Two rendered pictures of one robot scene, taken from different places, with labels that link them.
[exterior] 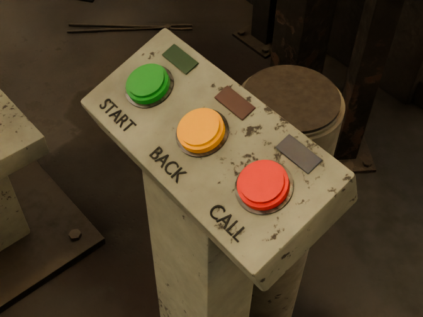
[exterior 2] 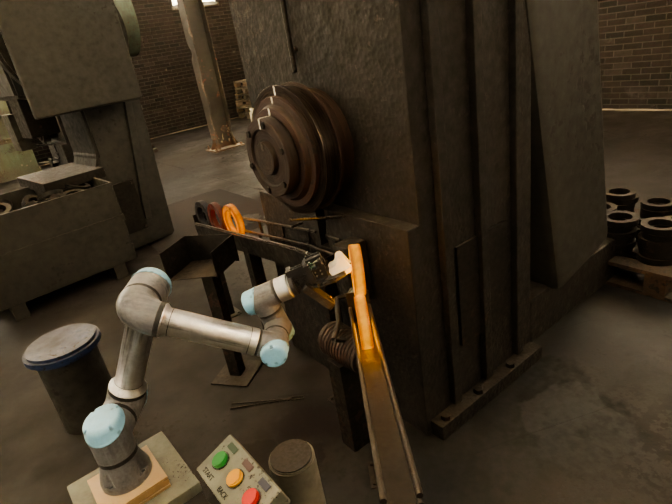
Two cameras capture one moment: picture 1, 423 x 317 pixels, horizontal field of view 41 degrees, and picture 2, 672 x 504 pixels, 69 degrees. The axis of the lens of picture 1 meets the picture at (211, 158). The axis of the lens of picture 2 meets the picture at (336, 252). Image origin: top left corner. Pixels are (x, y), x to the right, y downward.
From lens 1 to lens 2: 80 cm
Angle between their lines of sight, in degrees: 26
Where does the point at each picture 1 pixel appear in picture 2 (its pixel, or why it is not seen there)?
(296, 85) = (294, 449)
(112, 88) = (208, 462)
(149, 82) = (219, 459)
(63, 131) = not seen: hidden behind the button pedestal
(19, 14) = (204, 400)
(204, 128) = (234, 477)
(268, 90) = (281, 452)
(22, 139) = (188, 484)
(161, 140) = (221, 483)
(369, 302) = not seen: outside the picture
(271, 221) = not seen: outside the picture
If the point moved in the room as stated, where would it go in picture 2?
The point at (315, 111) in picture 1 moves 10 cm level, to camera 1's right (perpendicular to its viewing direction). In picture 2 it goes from (298, 461) to (338, 457)
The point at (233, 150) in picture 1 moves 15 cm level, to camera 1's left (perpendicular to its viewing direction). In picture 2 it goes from (244, 484) to (179, 490)
